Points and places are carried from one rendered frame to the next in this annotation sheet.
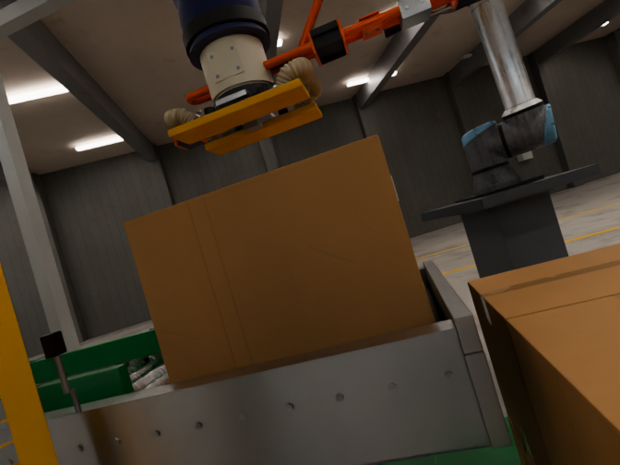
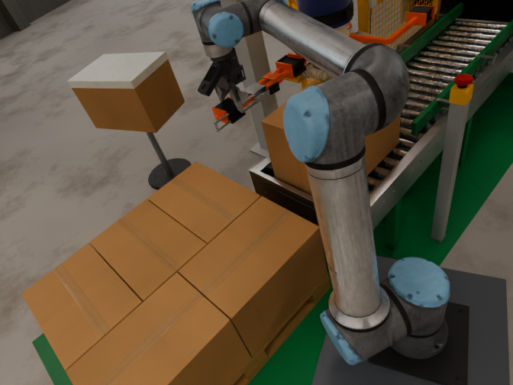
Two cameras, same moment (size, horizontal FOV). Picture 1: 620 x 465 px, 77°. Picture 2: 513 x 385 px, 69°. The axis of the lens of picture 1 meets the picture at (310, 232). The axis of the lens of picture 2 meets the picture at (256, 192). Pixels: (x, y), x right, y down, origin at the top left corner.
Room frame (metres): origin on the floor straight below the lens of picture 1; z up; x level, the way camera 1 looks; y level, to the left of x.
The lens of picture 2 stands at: (1.75, -1.40, 1.92)
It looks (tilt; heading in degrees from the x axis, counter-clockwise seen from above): 42 degrees down; 134
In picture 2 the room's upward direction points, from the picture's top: 17 degrees counter-clockwise
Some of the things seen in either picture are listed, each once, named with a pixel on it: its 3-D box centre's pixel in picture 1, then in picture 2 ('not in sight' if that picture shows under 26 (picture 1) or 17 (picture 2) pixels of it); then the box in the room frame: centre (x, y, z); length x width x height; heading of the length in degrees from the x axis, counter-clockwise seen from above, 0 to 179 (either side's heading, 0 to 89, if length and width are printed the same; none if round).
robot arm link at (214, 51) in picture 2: not in sight; (217, 46); (0.91, -0.50, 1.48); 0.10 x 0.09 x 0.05; 167
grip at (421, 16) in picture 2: (189, 137); (420, 15); (1.34, 0.30, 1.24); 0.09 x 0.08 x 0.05; 168
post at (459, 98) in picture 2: not in sight; (447, 174); (1.56, 0.18, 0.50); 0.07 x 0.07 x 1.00; 77
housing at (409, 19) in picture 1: (413, 11); (255, 93); (0.93, -0.39, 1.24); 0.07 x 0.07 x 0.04; 78
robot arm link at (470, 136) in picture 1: (485, 146); (414, 295); (1.64, -0.82, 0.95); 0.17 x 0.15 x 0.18; 55
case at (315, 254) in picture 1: (292, 260); (334, 132); (1.01, 0.07, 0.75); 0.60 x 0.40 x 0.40; 77
